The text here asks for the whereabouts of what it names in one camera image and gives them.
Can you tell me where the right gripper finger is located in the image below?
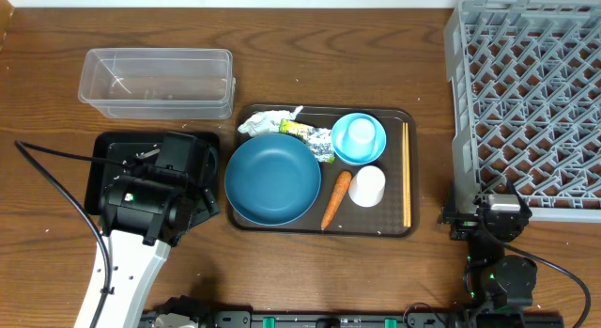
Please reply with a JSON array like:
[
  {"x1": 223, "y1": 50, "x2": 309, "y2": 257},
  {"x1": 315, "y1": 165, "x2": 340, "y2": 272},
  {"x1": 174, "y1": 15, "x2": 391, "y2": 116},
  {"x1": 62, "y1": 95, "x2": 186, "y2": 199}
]
[
  {"x1": 443, "y1": 183, "x2": 457, "y2": 213},
  {"x1": 506, "y1": 180, "x2": 527, "y2": 207}
]

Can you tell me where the white pink cup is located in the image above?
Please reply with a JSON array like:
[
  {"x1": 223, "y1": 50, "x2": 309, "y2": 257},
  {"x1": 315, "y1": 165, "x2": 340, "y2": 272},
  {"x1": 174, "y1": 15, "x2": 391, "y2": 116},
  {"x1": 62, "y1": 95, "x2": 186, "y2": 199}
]
[{"x1": 348, "y1": 165, "x2": 386, "y2": 208}]

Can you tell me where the dark blue plate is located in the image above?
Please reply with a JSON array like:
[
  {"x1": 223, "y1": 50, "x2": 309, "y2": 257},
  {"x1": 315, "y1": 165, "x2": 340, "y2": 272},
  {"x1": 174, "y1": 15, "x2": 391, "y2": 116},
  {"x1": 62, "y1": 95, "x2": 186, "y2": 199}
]
[{"x1": 224, "y1": 133, "x2": 321, "y2": 226}]

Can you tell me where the light blue bowl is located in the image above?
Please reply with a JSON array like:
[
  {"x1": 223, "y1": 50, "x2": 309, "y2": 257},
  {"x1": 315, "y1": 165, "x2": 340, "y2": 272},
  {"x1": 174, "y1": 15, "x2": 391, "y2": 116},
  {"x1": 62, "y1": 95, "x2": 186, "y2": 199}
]
[{"x1": 331, "y1": 113, "x2": 387, "y2": 165}]

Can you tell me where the light blue cup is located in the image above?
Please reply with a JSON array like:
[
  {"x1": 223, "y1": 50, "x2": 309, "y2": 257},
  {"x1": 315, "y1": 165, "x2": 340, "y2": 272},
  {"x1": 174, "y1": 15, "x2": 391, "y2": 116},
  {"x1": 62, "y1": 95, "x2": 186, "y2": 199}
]
[{"x1": 346, "y1": 117, "x2": 376, "y2": 148}]

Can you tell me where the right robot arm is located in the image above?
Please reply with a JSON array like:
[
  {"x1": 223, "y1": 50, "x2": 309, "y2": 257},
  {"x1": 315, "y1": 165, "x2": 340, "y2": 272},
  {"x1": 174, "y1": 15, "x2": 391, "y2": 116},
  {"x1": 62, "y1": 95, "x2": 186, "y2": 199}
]
[{"x1": 439, "y1": 186, "x2": 537, "y2": 327}]

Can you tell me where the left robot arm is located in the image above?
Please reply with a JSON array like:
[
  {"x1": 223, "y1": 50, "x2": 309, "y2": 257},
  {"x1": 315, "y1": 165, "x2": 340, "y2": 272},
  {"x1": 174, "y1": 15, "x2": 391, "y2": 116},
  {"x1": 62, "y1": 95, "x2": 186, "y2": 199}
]
[{"x1": 75, "y1": 132, "x2": 220, "y2": 327}]

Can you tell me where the grey dishwasher rack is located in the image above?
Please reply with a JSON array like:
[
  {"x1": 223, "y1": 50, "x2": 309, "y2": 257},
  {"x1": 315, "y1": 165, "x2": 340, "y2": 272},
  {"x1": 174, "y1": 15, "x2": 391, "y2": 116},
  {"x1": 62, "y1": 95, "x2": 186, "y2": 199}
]
[{"x1": 444, "y1": 0, "x2": 600, "y2": 223}]

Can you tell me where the black plastic bin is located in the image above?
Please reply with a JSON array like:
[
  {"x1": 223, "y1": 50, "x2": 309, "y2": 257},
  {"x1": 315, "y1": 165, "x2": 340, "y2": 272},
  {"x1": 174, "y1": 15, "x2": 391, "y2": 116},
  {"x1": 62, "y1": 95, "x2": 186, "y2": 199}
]
[{"x1": 85, "y1": 132, "x2": 220, "y2": 216}]

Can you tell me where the crumpled white paper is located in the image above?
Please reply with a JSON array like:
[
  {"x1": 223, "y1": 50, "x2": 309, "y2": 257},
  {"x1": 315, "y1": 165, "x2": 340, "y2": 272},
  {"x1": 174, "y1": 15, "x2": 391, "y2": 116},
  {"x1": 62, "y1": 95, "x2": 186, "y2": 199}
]
[{"x1": 238, "y1": 105, "x2": 303, "y2": 137}]

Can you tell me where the left wooden chopstick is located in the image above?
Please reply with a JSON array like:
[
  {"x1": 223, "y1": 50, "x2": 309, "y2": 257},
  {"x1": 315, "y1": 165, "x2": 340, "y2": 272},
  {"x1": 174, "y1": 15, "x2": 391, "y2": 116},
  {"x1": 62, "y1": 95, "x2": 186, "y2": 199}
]
[{"x1": 402, "y1": 122, "x2": 410, "y2": 227}]

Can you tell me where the clear plastic bin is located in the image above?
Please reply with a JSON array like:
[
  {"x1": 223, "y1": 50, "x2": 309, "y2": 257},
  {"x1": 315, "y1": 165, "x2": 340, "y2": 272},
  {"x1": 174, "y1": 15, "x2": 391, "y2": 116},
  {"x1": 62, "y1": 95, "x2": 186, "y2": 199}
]
[{"x1": 78, "y1": 48, "x2": 236, "y2": 119}]

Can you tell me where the orange carrot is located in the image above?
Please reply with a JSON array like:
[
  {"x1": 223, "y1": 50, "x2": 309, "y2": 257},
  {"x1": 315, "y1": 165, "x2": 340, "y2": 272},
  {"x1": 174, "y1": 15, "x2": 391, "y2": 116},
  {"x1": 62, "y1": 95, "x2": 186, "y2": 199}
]
[{"x1": 320, "y1": 171, "x2": 352, "y2": 230}]

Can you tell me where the green foil snack wrapper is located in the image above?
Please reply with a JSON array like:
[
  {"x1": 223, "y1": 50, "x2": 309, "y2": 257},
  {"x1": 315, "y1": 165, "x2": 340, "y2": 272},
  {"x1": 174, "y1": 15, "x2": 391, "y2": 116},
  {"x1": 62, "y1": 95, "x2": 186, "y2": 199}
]
[{"x1": 279, "y1": 119, "x2": 335, "y2": 164}]

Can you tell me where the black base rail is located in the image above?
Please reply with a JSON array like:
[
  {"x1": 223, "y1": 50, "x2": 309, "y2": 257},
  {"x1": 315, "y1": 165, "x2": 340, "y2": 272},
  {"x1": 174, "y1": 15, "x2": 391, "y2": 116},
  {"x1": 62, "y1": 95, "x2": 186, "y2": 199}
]
[{"x1": 140, "y1": 310, "x2": 565, "y2": 328}]

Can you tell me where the left black cable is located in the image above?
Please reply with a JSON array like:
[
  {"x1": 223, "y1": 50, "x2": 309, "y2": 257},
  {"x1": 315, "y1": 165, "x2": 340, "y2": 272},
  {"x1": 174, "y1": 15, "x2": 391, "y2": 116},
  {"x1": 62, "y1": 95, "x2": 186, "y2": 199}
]
[{"x1": 13, "y1": 139, "x2": 142, "y2": 328}]

